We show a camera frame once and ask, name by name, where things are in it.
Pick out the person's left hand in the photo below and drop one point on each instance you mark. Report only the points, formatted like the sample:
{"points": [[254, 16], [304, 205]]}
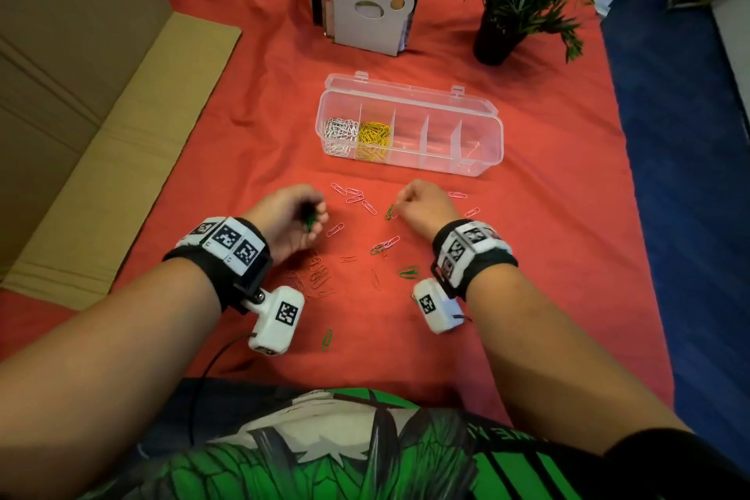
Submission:
{"points": [[281, 224]]}

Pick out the person's right hand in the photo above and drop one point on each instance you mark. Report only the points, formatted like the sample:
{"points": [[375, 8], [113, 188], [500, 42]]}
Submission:
{"points": [[428, 209]]}

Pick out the small green clip bunch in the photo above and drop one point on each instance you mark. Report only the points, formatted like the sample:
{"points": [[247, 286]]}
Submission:
{"points": [[309, 218]]}

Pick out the colored paper clips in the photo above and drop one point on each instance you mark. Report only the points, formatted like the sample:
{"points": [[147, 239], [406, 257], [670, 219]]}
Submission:
{"points": [[319, 277]]}

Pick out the clear plastic compartment box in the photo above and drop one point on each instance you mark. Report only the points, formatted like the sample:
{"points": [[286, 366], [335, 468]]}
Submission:
{"points": [[445, 142]]}

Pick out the pile of yellow paper clips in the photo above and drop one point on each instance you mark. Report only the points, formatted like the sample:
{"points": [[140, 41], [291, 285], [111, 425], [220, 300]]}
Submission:
{"points": [[373, 139]]}

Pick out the pile of white paper clips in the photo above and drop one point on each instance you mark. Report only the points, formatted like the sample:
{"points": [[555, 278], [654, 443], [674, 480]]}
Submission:
{"points": [[341, 133]]}

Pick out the person's left forearm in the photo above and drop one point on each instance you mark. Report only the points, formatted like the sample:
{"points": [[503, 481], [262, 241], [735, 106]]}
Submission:
{"points": [[105, 376]]}

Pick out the person's right forearm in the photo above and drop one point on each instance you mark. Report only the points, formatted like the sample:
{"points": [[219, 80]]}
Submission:
{"points": [[562, 365]]}

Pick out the large brown cardboard box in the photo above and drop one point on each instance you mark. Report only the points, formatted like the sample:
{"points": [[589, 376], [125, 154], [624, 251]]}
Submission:
{"points": [[76, 136]]}

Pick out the black white marker wristband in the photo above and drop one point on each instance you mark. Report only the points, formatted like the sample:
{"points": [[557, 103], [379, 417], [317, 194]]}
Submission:
{"points": [[474, 253], [225, 259]]}

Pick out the red tablecloth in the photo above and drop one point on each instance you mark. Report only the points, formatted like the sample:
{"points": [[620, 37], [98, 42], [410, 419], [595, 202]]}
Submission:
{"points": [[556, 253]]}

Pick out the white paw-shaped bookend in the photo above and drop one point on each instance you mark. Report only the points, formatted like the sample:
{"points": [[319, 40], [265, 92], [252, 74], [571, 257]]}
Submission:
{"points": [[369, 37]]}

